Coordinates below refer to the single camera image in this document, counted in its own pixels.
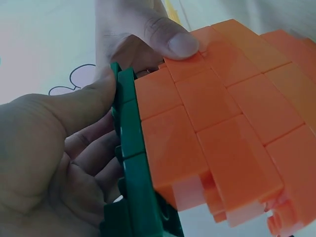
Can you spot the orange and green brick model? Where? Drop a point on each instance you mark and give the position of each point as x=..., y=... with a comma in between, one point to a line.
x=222, y=118

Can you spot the person's left hand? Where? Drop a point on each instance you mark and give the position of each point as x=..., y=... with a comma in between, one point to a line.
x=37, y=153

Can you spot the person's right hand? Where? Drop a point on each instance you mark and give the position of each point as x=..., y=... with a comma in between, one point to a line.
x=128, y=27

